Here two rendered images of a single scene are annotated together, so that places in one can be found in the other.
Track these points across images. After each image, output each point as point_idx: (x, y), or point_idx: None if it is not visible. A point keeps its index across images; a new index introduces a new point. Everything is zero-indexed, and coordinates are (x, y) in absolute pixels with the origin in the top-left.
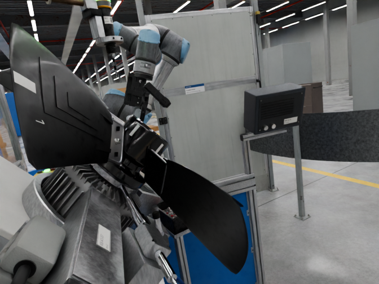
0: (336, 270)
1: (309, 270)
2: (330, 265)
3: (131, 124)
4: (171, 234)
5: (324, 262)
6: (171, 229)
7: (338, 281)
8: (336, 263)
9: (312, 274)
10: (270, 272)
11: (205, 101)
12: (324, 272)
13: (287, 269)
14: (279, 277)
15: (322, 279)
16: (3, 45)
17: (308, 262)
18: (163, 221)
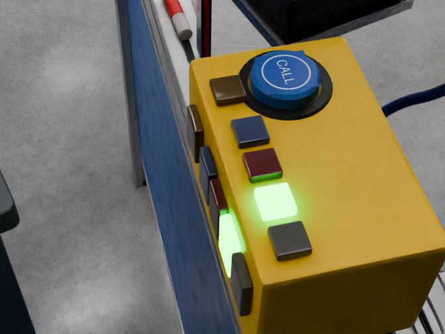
0: (58, 14)
1: (36, 56)
2: (40, 17)
3: None
4: (400, 4)
5: (25, 23)
6: (383, 2)
7: (90, 26)
8: (38, 5)
9: (50, 55)
10: (4, 126)
11: None
12: (55, 34)
13: (10, 92)
14: (30, 116)
15: (74, 46)
16: None
17: (10, 47)
18: (340, 14)
